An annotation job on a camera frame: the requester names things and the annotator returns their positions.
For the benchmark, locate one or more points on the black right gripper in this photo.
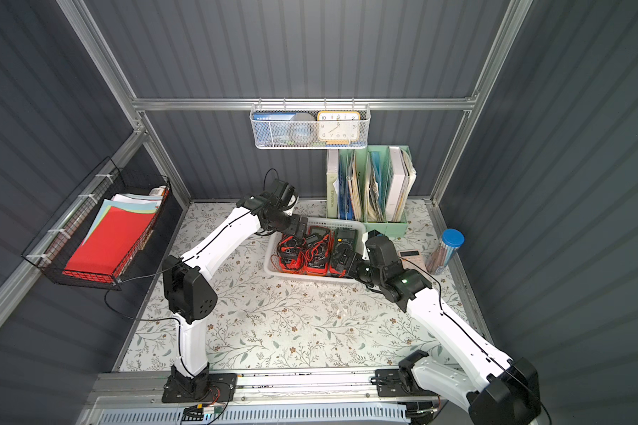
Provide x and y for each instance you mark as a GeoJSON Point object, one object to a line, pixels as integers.
{"type": "Point", "coordinates": [357, 267]}

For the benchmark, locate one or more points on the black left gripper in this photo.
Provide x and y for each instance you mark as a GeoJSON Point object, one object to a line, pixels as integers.
{"type": "Point", "coordinates": [296, 228]}

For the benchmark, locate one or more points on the white plastic basket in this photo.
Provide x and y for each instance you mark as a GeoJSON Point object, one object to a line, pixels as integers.
{"type": "Point", "coordinates": [270, 263]}

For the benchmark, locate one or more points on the dark green multimeter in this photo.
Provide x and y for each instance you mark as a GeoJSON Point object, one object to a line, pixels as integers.
{"type": "Point", "coordinates": [344, 239]}

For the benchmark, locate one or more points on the red multimeter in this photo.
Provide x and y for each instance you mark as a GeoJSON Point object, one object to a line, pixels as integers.
{"type": "Point", "coordinates": [318, 251]}
{"type": "Point", "coordinates": [290, 252]}

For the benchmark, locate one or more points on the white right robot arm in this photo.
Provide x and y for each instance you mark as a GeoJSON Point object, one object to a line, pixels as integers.
{"type": "Point", "coordinates": [492, 387]}

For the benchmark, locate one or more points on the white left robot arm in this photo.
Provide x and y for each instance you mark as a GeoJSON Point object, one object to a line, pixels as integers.
{"type": "Point", "coordinates": [186, 278]}

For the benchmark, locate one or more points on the blue box in basket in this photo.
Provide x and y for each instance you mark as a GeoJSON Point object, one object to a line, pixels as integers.
{"type": "Point", "coordinates": [270, 129]}

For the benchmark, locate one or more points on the pink calculator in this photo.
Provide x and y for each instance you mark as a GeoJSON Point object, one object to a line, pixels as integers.
{"type": "Point", "coordinates": [411, 255]}

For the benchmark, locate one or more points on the blue lid pencil tube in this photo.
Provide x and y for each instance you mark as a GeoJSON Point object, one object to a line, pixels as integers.
{"type": "Point", "coordinates": [451, 241]}

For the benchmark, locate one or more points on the green file organizer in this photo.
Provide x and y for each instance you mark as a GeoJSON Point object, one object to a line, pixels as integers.
{"type": "Point", "coordinates": [370, 185]}

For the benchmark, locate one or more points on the grey tape roll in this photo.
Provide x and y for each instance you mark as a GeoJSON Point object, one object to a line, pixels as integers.
{"type": "Point", "coordinates": [302, 129]}

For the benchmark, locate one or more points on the orange alarm clock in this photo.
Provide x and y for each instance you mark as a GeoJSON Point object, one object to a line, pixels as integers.
{"type": "Point", "coordinates": [334, 127]}

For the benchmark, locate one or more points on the red paper folder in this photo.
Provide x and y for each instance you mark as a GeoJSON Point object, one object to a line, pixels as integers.
{"type": "Point", "coordinates": [115, 231]}

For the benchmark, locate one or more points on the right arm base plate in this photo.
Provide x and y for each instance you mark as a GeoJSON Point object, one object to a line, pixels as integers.
{"type": "Point", "coordinates": [393, 383]}

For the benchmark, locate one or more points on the black wire wall basket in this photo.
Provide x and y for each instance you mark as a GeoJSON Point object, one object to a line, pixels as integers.
{"type": "Point", "coordinates": [63, 237]}

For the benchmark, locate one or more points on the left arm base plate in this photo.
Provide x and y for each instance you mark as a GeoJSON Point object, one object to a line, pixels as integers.
{"type": "Point", "coordinates": [205, 388]}

